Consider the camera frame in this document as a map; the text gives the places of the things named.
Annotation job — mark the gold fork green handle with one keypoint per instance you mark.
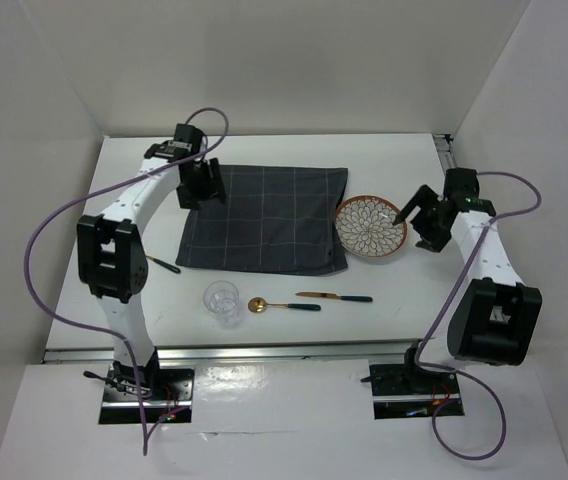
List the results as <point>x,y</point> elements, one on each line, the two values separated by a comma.
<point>165,265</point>

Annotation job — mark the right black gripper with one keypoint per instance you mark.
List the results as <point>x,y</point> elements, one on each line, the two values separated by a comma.
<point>431,240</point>

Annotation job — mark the dark grey checked cloth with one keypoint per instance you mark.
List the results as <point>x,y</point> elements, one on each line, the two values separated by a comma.
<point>276,220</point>

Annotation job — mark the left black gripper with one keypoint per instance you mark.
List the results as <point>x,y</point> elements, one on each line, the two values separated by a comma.
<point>211,187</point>

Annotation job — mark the aluminium rail frame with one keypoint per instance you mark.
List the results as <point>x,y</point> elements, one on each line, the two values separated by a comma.
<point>445,299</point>

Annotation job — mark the gold knife green handle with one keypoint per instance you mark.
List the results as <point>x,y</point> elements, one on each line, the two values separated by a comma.
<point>334,296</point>

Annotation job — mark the gold spoon green handle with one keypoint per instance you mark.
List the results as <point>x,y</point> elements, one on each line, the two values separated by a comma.
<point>260,305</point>

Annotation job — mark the clear drinking glass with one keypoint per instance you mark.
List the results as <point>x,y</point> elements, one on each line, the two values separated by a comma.
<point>222,300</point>

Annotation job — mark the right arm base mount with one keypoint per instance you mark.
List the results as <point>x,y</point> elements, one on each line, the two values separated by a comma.
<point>398,393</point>

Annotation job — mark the floral patterned plate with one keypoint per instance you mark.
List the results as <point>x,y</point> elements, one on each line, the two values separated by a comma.
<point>366,226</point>

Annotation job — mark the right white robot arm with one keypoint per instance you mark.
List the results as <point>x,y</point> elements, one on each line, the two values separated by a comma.
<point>490,315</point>

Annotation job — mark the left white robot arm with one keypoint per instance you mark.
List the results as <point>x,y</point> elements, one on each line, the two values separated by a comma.
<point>111,258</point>

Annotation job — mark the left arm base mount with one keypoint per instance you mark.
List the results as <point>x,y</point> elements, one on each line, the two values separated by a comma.
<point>170,401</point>

